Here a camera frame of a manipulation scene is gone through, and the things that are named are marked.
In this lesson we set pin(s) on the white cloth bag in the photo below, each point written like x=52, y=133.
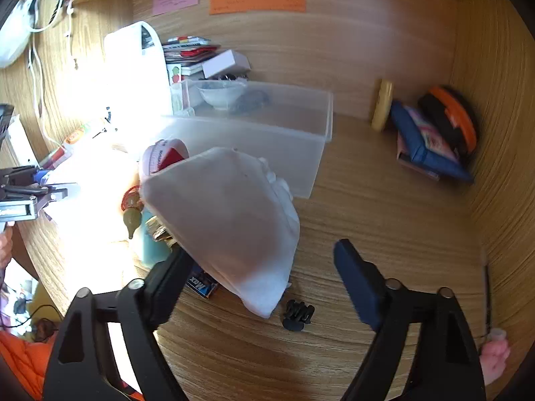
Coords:
x=225, y=217

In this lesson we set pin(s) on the cream round sponge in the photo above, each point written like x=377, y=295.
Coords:
x=219, y=96

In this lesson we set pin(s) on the fruit picture box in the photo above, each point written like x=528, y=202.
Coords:
x=175, y=75

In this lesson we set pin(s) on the dark grey cloth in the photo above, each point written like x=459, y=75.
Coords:
x=250, y=101

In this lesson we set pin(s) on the white plastic bag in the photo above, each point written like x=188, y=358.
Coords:
x=12, y=29

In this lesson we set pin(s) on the wooden desktop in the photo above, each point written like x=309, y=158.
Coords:
x=376, y=225

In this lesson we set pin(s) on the black hair clip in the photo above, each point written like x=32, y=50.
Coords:
x=296, y=313

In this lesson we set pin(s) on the black orange pouch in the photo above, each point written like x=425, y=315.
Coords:
x=453, y=117

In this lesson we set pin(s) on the black metal clips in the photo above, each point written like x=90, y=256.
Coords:
x=228, y=77

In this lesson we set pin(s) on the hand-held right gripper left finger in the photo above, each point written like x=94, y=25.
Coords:
x=171, y=284

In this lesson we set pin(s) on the person's orange jacket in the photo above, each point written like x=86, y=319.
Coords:
x=21, y=363

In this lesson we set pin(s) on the white tube orange label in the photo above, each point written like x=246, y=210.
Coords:
x=77, y=138

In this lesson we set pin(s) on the small white box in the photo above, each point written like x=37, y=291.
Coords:
x=228, y=62

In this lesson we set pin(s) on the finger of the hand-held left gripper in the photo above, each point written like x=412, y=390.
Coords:
x=39, y=175
x=54, y=193

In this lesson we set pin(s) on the teal small bottle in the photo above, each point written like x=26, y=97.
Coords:
x=152, y=246

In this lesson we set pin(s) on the stack of booklets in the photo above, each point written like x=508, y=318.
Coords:
x=188, y=50

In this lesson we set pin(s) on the small blue staples box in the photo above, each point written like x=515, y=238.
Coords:
x=202, y=286

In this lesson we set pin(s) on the blue zip pouch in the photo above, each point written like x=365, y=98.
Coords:
x=418, y=146

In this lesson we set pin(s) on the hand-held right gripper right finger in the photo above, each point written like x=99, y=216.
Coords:
x=359, y=284

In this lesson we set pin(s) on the shiny gold pouch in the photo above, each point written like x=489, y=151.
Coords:
x=161, y=234

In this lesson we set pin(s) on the clear plastic storage box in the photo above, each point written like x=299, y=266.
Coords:
x=292, y=133

